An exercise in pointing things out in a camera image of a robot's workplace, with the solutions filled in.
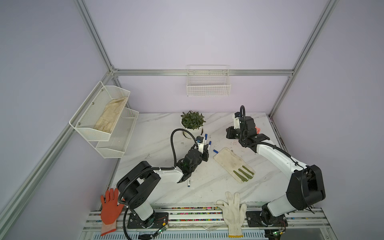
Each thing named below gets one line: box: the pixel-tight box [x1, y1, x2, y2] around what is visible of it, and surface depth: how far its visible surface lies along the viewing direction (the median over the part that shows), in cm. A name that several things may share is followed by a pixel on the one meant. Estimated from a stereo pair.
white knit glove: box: [214, 191, 247, 238], surface depth 78 cm
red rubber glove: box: [100, 188, 125, 237], surface depth 74 cm
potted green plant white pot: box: [180, 110, 206, 140], surface depth 95 cm
